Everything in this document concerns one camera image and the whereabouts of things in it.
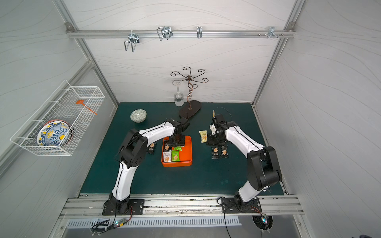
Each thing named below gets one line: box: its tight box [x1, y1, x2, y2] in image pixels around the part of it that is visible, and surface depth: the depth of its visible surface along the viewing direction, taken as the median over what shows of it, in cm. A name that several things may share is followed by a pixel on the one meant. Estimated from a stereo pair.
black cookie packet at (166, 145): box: [163, 139, 171, 152], surface depth 94 cm
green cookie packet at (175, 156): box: [171, 150, 181, 163], surface depth 92 cm
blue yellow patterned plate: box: [36, 119, 74, 147], surface depth 62 cm
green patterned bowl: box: [129, 108, 148, 124], surface depth 113 cm
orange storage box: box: [160, 135, 193, 168], surface depth 91 cm
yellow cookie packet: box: [198, 129, 208, 143], surface depth 103 cm
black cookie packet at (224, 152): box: [220, 146, 229, 159], surface depth 94 cm
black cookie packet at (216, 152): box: [211, 146, 221, 160], surface depth 94 cm
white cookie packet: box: [162, 149, 172, 163], surface depth 90 cm
